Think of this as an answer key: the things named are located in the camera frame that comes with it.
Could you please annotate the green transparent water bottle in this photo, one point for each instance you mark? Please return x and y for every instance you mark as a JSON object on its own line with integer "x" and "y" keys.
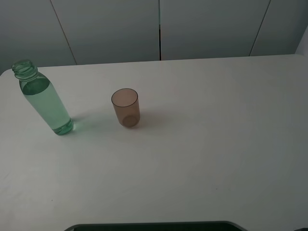
{"x": 41, "y": 94}

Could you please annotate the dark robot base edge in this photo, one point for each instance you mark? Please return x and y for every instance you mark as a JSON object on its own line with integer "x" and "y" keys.
{"x": 164, "y": 226}

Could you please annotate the pink translucent plastic cup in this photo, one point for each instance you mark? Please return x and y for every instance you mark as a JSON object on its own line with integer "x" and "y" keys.
{"x": 126, "y": 105}

